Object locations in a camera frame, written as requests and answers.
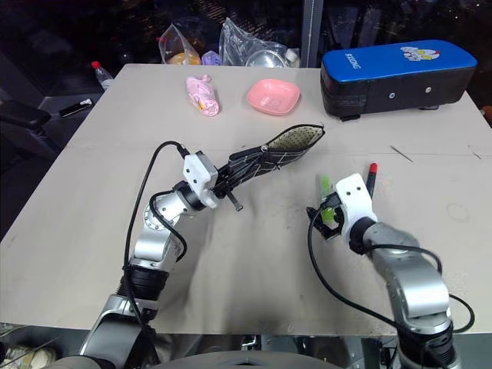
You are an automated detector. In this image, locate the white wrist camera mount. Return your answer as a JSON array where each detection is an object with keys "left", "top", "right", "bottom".
[
  {"left": 334, "top": 173, "right": 381, "bottom": 242},
  {"left": 182, "top": 151, "right": 221, "bottom": 211}
]

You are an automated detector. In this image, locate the clear plastic bag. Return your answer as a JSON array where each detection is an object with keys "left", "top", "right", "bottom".
[{"left": 218, "top": 17, "right": 293, "bottom": 69}]

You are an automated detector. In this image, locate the plastic bottle with red cap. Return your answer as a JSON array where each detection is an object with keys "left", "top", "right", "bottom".
[{"left": 91, "top": 60, "right": 115, "bottom": 92}]

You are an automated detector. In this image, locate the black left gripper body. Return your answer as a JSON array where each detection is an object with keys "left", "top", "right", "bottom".
[{"left": 210, "top": 168, "right": 234, "bottom": 201}]

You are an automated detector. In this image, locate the grey metal post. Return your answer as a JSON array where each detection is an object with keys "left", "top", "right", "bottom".
[{"left": 300, "top": 0, "right": 324, "bottom": 68}]

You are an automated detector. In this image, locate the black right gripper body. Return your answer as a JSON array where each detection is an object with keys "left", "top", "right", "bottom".
[{"left": 314, "top": 194, "right": 347, "bottom": 242}]

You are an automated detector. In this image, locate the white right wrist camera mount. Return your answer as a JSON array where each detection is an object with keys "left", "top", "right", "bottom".
[{"left": 334, "top": 173, "right": 381, "bottom": 242}]

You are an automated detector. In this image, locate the red marker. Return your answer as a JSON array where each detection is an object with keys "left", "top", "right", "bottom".
[{"left": 364, "top": 162, "right": 380, "bottom": 200}]

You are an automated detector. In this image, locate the green highlighter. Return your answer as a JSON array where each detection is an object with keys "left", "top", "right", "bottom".
[{"left": 317, "top": 174, "right": 336, "bottom": 227}]

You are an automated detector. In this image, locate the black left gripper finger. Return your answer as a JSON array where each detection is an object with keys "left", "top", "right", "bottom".
[
  {"left": 219, "top": 150, "right": 270, "bottom": 180},
  {"left": 222, "top": 164, "right": 282, "bottom": 194}
]

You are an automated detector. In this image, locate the black chair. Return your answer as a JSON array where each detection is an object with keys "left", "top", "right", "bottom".
[{"left": 0, "top": 98, "right": 58, "bottom": 174}]

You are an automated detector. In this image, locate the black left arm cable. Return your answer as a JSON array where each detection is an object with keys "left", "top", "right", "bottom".
[{"left": 121, "top": 141, "right": 190, "bottom": 335}]

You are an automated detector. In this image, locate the plastic bag with orange items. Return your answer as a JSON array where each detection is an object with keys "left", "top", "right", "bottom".
[{"left": 157, "top": 22, "right": 204, "bottom": 66}]

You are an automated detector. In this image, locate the pink plastic bowl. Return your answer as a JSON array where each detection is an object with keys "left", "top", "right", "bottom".
[{"left": 246, "top": 78, "right": 301, "bottom": 117}]

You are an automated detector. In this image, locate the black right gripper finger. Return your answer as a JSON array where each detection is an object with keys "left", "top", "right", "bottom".
[
  {"left": 326, "top": 194, "right": 344, "bottom": 228},
  {"left": 305, "top": 205, "right": 326, "bottom": 234}
]

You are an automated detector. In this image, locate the black flat device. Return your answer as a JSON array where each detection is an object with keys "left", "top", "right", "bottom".
[{"left": 58, "top": 98, "right": 94, "bottom": 118}]

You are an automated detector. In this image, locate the black grid pouch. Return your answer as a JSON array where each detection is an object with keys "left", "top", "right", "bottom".
[{"left": 214, "top": 122, "right": 327, "bottom": 212}]

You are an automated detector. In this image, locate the blue and black padded box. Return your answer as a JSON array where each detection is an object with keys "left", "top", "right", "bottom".
[{"left": 320, "top": 39, "right": 479, "bottom": 121}]

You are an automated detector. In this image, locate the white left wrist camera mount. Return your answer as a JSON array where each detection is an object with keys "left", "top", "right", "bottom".
[{"left": 182, "top": 151, "right": 221, "bottom": 211}]

